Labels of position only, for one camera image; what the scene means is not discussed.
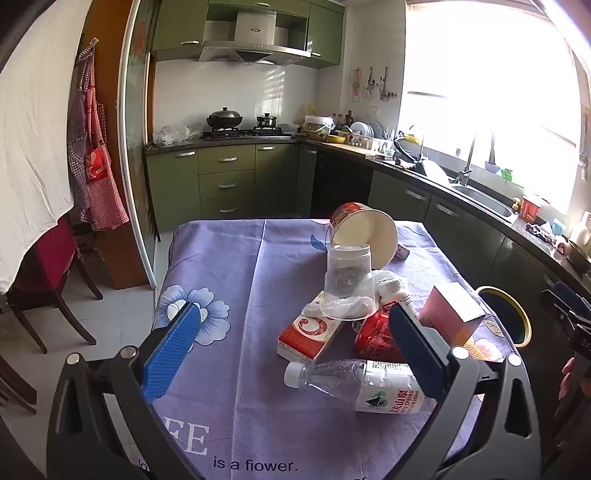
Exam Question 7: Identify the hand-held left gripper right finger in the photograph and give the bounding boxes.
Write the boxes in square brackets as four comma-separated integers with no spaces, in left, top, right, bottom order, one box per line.
[389,305,542,480]

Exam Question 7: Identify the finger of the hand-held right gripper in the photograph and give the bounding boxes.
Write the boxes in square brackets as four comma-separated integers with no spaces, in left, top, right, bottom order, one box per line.
[540,288,583,326]
[553,281,591,315]

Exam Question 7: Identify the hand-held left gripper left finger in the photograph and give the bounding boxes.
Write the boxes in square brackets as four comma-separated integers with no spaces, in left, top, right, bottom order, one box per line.
[46,301,206,480]

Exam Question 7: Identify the red soda can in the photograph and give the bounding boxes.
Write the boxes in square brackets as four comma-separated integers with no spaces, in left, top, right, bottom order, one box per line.
[355,311,407,363]

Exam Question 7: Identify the yellow rimmed trash bin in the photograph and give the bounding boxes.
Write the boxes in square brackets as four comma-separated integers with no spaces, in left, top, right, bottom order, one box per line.
[475,286,532,348]

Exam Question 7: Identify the pink cardboard box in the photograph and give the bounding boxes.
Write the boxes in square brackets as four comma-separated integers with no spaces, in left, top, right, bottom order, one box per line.
[418,281,486,347]

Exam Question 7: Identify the clear plastic water bottle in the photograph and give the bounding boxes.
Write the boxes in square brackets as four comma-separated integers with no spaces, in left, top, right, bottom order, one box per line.
[283,359,437,415]

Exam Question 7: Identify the clear plastic cup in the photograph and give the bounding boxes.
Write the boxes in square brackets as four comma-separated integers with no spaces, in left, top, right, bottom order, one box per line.
[318,295,380,320]

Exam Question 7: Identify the clear plastic jar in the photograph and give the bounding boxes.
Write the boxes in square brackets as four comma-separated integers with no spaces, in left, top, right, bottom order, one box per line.
[324,243,377,305]

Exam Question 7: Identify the red white milk carton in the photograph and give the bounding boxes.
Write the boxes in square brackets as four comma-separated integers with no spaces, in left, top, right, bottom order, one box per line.
[277,314,347,363]

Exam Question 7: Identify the red paper noodle bowl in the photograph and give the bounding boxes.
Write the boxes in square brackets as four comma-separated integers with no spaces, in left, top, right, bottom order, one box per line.
[329,202,399,271]

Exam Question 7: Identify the person's right hand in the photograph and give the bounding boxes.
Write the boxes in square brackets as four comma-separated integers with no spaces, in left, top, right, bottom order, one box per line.
[560,357,578,400]

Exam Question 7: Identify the metal bowl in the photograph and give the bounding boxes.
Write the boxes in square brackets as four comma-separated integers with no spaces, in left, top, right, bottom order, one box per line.
[566,239,591,273]

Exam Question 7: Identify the white jug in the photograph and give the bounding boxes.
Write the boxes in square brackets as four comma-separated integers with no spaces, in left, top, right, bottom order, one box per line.
[570,211,591,245]

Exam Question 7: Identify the purple floral tablecloth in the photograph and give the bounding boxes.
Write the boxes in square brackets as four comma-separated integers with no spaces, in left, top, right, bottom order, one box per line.
[152,218,518,480]

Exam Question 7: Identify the steel sink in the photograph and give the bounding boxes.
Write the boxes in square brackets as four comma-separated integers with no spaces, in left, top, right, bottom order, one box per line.
[450,184,518,220]

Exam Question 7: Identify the red cushioned wooden chair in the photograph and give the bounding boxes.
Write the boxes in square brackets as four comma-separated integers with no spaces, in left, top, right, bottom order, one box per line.
[7,217,105,354]

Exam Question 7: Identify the steel kitchen faucet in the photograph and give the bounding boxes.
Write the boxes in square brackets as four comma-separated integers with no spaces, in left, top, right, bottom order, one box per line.
[457,134,497,188]

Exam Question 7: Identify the red checked apron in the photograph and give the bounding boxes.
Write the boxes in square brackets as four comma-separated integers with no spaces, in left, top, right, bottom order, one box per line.
[81,39,130,232]

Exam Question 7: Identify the green lower cabinets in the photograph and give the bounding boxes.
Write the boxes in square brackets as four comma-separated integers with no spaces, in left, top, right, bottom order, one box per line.
[145,141,591,315]

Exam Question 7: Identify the green cabinets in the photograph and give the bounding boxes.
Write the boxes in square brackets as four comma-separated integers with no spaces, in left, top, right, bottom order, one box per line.
[151,0,346,70]
[145,141,591,315]

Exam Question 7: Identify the clear plastic bag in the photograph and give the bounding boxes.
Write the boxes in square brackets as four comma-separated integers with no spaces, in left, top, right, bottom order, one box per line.
[153,124,203,146]

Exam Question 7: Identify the bright window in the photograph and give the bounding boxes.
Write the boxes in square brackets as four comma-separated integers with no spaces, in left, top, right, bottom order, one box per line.
[399,0,587,213]

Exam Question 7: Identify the gas stove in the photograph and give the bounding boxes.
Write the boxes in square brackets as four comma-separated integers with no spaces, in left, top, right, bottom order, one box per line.
[202,126,283,139]

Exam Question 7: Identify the dish rack with plates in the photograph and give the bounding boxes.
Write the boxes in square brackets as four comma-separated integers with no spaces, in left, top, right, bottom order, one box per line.
[344,121,393,151]

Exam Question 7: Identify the purple checked apron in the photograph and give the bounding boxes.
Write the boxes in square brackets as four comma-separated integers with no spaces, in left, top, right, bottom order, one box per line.
[67,90,90,222]

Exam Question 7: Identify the white hanging cloth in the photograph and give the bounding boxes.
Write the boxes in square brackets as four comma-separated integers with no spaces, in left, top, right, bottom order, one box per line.
[0,0,95,296]

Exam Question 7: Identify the black lidded wok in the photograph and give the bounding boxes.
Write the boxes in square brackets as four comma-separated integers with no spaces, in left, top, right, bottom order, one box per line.
[206,107,244,130]

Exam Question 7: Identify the clear lidded container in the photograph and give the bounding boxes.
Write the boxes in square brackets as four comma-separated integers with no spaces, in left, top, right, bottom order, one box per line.
[302,115,334,141]

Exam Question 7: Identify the steel range hood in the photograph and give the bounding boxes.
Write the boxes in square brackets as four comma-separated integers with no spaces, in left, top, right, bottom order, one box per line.
[198,10,312,64]

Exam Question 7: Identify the green upper cabinets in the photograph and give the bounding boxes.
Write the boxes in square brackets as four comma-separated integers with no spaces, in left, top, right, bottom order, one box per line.
[151,0,346,70]

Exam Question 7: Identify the wall rack with utensils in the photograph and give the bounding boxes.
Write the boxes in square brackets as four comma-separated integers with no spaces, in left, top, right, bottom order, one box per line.
[351,67,398,102]

